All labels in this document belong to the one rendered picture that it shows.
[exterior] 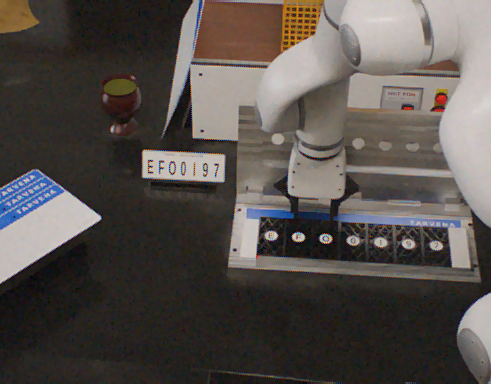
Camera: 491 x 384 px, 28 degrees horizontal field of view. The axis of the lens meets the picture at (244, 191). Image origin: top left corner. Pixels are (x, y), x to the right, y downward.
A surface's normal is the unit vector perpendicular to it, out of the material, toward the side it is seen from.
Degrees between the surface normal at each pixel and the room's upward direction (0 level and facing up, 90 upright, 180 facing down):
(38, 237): 0
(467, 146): 60
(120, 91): 0
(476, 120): 41
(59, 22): 0
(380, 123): 76
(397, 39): 67
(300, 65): 48
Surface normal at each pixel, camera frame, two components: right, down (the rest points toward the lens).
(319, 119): 0.15, 0.67
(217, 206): 0.01, -0.74
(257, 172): -0.07, 0.48
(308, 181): -0.07, 0.67
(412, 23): 0.29, 0.01
